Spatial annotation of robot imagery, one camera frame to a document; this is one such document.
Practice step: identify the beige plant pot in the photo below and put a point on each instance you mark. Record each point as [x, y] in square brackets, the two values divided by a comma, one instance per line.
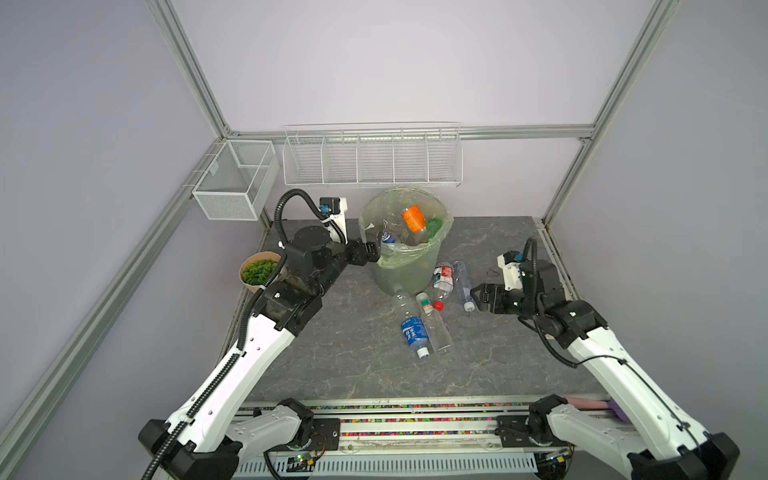
[266, 255]

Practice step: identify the crushed green bottle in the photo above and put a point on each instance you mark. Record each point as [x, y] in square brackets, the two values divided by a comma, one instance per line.
[433, 226]

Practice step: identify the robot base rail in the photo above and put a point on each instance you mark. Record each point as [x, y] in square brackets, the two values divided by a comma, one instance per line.
[424, 438]

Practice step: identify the purple pink tool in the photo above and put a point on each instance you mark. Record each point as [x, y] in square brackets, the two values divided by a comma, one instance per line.
[594, 405]

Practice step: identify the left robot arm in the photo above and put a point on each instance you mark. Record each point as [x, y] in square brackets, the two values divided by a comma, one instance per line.
[201, 440]

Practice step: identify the right aluminium frame post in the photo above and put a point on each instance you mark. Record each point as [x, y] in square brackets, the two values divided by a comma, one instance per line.
[651, 32]

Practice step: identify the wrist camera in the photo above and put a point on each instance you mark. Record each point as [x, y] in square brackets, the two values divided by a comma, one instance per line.
[335, 209]
[509, 264]

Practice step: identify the orange label bottle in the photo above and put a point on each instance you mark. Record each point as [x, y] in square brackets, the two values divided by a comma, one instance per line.
[414, 219]

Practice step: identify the clear bottle green cap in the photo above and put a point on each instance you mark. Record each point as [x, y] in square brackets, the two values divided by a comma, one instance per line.
[439, 336]

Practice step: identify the white mesh side basket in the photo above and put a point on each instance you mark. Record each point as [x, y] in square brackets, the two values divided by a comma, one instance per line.
[237, 181]

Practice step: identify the blue label bottle white cap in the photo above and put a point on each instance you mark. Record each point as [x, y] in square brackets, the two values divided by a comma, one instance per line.
[411, 324]

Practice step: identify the green artificial plant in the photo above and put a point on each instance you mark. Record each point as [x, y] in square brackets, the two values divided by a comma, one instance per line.
[258, 272]

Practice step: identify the clear bottle blue cap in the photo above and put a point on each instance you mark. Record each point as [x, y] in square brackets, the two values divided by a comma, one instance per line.
[463, 286]

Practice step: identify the white wire wall basket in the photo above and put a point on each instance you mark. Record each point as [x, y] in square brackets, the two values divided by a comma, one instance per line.
[373, 154]

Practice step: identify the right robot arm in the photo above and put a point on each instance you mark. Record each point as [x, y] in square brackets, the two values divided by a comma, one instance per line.
[668, 443]

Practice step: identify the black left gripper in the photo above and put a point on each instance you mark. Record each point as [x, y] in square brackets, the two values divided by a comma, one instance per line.
[360, 257]

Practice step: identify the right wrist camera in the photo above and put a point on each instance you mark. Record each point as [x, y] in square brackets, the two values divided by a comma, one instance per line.
[509, 264]

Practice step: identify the small blue label bottle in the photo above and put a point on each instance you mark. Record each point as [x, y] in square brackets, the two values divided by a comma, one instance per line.
[388, 237]

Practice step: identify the aluminium frame corner post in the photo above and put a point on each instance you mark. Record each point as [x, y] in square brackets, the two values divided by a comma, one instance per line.
[180, 47]

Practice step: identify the red label cola bottle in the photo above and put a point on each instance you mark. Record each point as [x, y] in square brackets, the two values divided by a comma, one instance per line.
[443, 284]

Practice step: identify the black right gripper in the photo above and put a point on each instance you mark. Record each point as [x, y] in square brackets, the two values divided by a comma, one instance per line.
[488, 288]

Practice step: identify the green bagged waste bin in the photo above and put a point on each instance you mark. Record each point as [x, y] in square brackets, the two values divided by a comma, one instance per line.
[408, 265]

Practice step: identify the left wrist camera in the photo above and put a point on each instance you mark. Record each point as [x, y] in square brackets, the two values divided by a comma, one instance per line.
[335, 209]

